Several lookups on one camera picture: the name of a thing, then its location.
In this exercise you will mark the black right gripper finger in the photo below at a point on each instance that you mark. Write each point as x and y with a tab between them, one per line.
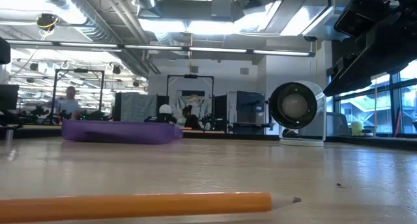
384	62
342	66

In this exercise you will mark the purple plastic supply box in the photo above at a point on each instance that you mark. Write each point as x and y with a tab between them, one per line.
120	133

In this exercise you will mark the orange wooden pencil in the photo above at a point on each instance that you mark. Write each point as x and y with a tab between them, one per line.
130	206

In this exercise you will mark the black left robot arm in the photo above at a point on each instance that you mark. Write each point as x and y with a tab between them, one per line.
4	51

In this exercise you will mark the grey ceiling box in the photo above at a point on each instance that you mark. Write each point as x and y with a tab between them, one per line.
221	7

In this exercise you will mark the large window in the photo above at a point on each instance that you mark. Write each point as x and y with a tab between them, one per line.
361	110

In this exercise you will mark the white cylindrical table fan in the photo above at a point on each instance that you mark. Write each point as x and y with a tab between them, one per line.
294	105

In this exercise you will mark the pale yellow cup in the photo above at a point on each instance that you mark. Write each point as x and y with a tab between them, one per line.
356	129

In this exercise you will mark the blue grey cabinet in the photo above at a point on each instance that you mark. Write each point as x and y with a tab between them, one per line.
249	103

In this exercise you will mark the black panel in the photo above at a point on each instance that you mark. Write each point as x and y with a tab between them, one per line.
220	108

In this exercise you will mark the white patterned cloth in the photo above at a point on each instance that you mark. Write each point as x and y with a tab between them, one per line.
198	103

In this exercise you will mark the seated person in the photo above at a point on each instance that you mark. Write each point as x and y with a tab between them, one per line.
192	121

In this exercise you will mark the white round dome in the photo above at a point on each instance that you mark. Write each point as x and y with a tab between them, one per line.
165	109

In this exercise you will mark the narrow black screen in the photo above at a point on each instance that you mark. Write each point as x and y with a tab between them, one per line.
163	100

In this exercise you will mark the long ceiling light bar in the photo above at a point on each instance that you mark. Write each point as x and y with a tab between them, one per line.
153	47

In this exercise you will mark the grey partition panel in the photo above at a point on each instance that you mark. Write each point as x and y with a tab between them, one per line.
137	106

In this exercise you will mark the standing person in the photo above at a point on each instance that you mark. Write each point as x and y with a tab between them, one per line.
67	105

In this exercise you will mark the black ceiling sensor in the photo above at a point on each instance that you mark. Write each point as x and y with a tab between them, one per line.
47	21

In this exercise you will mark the black monitor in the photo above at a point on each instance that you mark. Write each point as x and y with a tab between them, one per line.
8	97

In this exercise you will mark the black aluminium table frame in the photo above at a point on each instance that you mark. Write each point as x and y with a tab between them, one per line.
234	136

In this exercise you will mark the black frame with camera bar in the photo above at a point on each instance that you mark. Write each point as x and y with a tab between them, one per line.
190	76

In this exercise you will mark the tall black frame rig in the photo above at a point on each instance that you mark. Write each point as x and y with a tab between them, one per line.
78	70

